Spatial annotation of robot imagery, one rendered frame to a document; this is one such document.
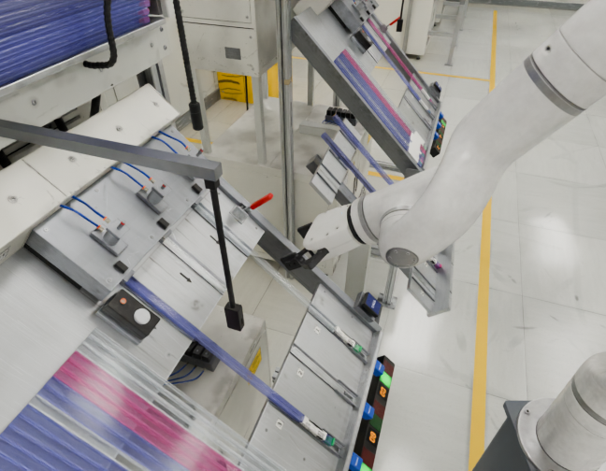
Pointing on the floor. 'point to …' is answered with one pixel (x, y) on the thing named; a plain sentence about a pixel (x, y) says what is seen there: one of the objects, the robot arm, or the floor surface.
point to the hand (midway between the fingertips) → (296, 247)
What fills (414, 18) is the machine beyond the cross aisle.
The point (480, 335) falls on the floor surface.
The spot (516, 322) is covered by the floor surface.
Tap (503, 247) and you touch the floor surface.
